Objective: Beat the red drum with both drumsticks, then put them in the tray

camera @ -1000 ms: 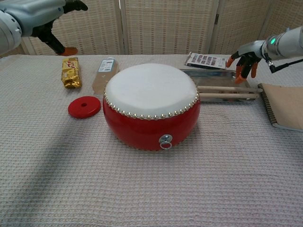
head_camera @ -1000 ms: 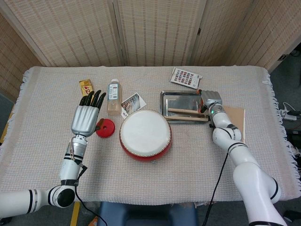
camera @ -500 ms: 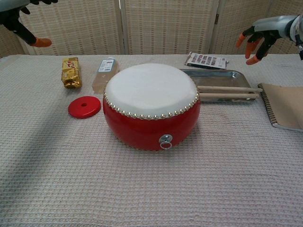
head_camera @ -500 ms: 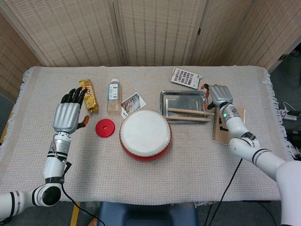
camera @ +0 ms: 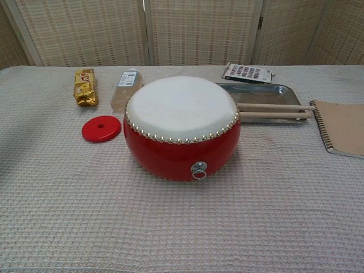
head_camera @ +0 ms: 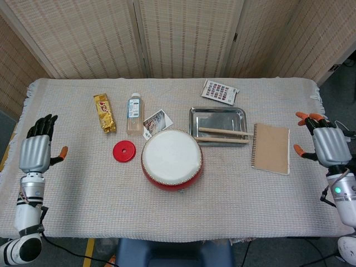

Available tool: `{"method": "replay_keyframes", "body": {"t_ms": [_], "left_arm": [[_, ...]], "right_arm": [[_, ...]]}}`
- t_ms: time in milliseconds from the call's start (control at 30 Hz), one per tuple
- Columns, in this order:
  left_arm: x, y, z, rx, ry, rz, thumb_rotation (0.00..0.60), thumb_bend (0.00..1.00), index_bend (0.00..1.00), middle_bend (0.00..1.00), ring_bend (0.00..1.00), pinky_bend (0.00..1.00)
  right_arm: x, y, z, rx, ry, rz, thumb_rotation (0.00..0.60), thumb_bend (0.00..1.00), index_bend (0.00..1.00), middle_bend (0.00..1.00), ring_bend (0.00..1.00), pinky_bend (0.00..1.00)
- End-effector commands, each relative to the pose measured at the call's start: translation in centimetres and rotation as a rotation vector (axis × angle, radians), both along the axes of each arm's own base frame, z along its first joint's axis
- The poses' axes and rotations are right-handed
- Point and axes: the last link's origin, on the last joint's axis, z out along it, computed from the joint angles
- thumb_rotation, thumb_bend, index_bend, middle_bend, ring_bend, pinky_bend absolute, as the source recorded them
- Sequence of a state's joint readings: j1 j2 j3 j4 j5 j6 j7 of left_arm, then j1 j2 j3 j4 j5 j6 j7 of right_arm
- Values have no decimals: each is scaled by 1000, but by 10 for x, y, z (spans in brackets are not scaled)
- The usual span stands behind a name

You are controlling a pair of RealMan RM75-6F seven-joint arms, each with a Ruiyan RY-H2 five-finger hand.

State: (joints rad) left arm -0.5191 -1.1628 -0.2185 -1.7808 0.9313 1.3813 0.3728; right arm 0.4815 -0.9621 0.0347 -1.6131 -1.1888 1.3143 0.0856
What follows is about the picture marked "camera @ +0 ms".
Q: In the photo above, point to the wooden drumstick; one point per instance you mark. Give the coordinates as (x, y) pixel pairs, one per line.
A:
(276, 107)
(276, 115)

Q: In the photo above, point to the red and white drum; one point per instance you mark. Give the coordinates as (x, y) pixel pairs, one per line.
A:
(182, 153)

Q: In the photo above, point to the metal tray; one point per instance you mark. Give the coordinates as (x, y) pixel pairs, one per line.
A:
(261, 94)

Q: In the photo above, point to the clear plastic bottle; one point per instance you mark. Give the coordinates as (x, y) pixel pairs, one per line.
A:
(125, 91)

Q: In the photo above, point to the red plastic disc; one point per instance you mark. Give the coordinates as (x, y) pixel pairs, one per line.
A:
(94, 133)

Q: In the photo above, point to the nail sticker pack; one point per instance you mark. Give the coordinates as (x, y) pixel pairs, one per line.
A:
(247, 73)

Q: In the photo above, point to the beige woven tablecloth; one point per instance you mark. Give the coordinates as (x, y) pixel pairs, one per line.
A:
(142, 221)

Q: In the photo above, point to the gold snack bar wrapper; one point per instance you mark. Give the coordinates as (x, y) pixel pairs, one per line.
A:
(85, 88)

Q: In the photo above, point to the woven folding screen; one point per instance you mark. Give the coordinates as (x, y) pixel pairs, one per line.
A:
(85, 31)

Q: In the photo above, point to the brown spiral notebook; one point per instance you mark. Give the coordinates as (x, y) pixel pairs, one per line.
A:
(344, 128)

